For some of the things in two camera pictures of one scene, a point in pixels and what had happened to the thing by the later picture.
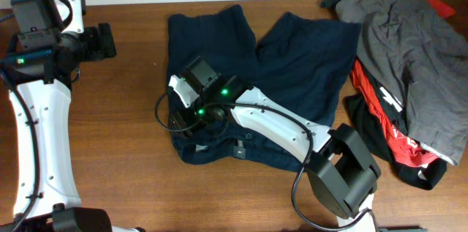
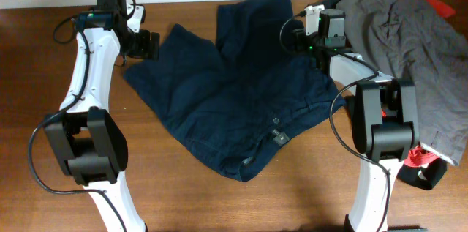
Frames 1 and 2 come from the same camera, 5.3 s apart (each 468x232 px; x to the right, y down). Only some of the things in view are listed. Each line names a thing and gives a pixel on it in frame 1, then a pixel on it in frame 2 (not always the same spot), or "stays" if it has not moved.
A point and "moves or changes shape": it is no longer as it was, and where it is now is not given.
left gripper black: (101, 39) to (143, 50)
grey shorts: (417, 54) stays
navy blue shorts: (300, 66) moves or changes shape
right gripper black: (183, 123) to (299, 41)
